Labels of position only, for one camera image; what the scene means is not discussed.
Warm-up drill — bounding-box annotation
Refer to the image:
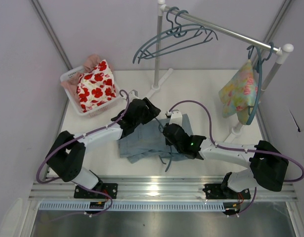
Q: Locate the light blue denim skirt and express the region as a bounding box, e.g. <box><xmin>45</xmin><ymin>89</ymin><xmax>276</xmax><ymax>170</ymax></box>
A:
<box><xmin>118</xmin><ymin>118</ymin><xmax>187</xmax><ymax>163</ymax></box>

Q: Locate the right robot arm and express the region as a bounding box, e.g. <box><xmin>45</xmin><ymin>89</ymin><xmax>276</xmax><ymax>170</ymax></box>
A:
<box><xmin>163</xmin><ymin>123</ymin><xmax>289</xmax><ymax>199</ymax></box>

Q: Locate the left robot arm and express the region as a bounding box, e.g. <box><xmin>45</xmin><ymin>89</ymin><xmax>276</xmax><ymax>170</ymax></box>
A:
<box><xmin>45</xmin><ymin>98</ymin><xmax>161</xmax><ymax>192</ymax></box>

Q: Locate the teal hanger holding cloth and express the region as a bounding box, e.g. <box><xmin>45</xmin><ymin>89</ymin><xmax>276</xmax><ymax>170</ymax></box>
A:
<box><xmin>245</xmin><ymin>41</ymin><xmax>274</xmax><ymax>125</ymax></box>

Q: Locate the red poppy floral cloth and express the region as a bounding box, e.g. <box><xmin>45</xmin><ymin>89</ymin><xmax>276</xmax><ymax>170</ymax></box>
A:
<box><xmin>76</xmin><ymin>60</ymin><xmax>117</xmax><ymax>113</ymax></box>

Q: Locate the pink cloth in basket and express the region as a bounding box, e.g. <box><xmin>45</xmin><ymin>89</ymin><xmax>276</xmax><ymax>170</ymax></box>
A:
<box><xmin>61</xmin><ymin>54</ymin><xmax>101</xmax><ymax>102</ymax></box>

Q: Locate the pastel floral hanging cloth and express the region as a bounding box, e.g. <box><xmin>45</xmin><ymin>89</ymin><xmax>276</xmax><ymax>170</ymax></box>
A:
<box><xmin>218</xmin><ymin>59</ymin><xmax>258</xmax><ymax>125</ymax></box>

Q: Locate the white plastic laundry basket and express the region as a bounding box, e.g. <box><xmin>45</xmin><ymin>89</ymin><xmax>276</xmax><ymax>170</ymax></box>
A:
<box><xmin>60</xmin><ymin>66</ymin><xmax>122</xmax><ymax>118</ymax></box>

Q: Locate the white metal clothes rack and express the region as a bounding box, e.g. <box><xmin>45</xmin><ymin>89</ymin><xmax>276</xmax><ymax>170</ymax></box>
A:
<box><xmin>141</xmin><ymin>0</ymin><xmax>295</xmax><ymax>144</ymax></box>

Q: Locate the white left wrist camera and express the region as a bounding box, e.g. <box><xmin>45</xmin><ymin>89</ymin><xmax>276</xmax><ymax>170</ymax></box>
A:
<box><xmin>129</xmin><ymin>90</ymin><xmax>139</xmax><ymax>102</ymax></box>

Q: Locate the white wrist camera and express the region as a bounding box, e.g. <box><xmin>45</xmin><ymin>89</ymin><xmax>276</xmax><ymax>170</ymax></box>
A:
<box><xmin>129</xmin><ymin>90</ymin><xmax>139</xmax><ymax>102</ymax></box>
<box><xmin>166</xmin><ymin>110</ymin><xmax>182</xmax><ymax>126</ymax></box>

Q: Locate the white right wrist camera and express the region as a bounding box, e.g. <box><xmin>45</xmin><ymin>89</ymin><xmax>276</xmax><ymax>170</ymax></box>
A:
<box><xmin>166</xmin><ymin>110</ymin><xmax>182</xmax><ymax>126</ymax></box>

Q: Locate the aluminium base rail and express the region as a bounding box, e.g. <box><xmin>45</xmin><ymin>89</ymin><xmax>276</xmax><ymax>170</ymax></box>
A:
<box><xmin>28</xmin><ymin>175</ymin><xmax>298</xmax><ymax>203</ymax></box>

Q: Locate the white slotted cable duct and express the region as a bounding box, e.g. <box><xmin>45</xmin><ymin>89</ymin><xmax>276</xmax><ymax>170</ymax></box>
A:
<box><xmin>39</xmin><ymin>201</ymin><xmax>225</xmax><ymax>212</ymax></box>

